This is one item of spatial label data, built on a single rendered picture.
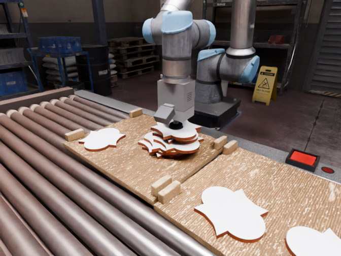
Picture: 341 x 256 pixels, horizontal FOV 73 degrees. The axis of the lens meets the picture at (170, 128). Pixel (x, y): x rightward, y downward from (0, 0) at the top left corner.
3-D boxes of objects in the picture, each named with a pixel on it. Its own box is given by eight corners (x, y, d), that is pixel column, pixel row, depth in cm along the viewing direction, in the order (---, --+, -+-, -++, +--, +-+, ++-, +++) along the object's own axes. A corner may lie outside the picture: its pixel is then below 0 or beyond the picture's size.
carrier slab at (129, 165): (142, 116, 99) (141, 112, 99) (228, 147, 75) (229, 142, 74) (63, 146, 75) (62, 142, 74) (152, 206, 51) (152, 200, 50)
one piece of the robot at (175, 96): (142, 69, 57) (145, 129, 64) (173, 73, 53) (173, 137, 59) (169, 62, 66) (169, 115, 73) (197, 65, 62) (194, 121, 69)
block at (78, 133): (82, 135, 79) (80, 127, 78) (85, 136, 78) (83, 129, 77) (65, 141, 75) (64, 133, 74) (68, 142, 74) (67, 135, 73)
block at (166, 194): (175, 188, 54) (175, 179, 53) (181, 191, 53) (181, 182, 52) (157, 201, 50) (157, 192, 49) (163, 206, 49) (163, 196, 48)
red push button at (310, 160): (293, 154, 72) (294, 150, 71) (315, 161, 68) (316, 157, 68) (288, 162, 68) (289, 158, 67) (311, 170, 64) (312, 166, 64)
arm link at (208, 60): (203, 74, 115) (206, 45, 110) (229, 78, 108) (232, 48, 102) (191, 78, 107) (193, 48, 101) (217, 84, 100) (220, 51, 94)
